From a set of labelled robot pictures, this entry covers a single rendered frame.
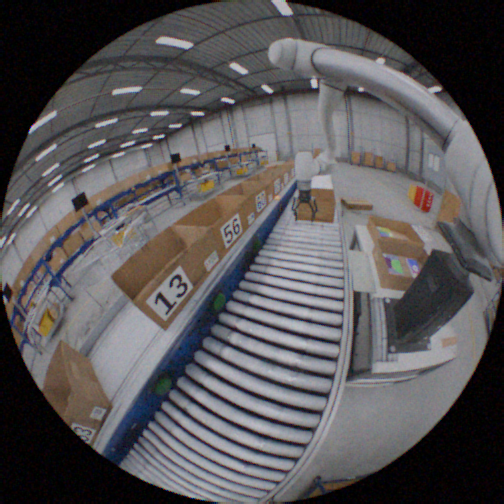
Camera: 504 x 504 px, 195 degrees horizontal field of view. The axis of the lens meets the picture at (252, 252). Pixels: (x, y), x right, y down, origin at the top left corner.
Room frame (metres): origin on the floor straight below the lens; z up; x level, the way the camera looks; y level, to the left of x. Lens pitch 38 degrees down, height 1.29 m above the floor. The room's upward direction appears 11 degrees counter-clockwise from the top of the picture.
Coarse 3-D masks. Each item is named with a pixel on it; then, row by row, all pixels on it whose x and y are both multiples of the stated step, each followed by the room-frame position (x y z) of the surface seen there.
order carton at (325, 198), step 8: (312, 192) 1.29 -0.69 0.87; (320, 192) 1.25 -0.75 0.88; (328, 192) 1.20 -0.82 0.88; (320, 200) 1.24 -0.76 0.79; (328, 200) 1.20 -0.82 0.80; (304, 208) 0.97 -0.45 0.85; (320, 208) 0.91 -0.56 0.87; (328, 208) 0.88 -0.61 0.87; (304, 216) 0.97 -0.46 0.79; (320, 216) 0.91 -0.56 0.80; (328, 216) 0.87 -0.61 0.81
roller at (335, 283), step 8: (256, 264) 0.59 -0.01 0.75; (256, 272) 0.56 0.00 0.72; (264, 272) 0.53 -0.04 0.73; (272, 272) 0.51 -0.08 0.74; (280, 272) 0.50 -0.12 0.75; (288, 272) 0.48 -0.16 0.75; (296, 272) 0.47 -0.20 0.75; (296, 280) 0.44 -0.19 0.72; (304, 280) 0.42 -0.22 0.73; (312, 280) 0.41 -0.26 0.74; (320, 280) 0.39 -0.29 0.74; (328, 280) 0.37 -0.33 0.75; (336, 280) 0.36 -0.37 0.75; (336, 288) 0.34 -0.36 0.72
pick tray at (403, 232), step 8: (368, 224) 0.70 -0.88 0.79; (376, 224) 0.69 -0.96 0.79; (384, 224) 0.66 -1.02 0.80; (392, 224) 0.62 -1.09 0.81; (400, 224) 0.59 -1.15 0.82; (408, 224) 0.55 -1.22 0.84; (376, 232) 0.55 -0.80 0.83; (392, 232) 0.59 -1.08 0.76; (400, 232) 0.57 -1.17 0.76; (408, 232) 0.52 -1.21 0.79; (416, 232) 0.43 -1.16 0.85; (392, 240) 0.44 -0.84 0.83; (400, 240) 0.41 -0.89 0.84; (408, 240) 0.46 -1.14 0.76; (416, 240) 0.40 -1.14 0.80
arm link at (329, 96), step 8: (320, 88) 0.58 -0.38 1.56; (328, 88) 0.54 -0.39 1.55; (336, 88) 0.52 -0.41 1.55; (320, 96) 0.59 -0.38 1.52; (328, 96) 0.56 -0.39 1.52; (336, 96) 0.54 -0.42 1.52; (320, 104) 0.61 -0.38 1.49; (328, 104) 0.58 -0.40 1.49; (336, 104) 0.57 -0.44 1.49; (320, 112) 0.62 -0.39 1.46; (328, 112) 0.60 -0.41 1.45; (320, 120) 0.65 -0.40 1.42; (328, 120) 0.62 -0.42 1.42; (328, 128) 0.65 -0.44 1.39; (328, 136) 0.68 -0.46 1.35; (328, 144) 0.73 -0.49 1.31; (328, 152) 0.76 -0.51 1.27; (320, 160) 0.80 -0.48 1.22; (328, 160) 0.77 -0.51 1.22; (328, 168) 0.77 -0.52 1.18; (336, 168) 0.80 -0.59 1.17
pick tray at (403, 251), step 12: (384, 240) 0.45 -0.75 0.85; (372, 252) 0.46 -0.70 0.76; (384, 252) 0.43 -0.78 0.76; (396, 252) 0.39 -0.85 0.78; (408, 252) 0.34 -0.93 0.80; (420, 252) 0.29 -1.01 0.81; (384, 264) 0.30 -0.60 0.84; (420, 264) 0.24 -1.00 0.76; (384, 276) 0.26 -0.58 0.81; (396, 276) 0.21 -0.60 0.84; (408, 276) 0.22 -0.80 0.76; (384, 288) 0.22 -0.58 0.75; (396, 288) 0.19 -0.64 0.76
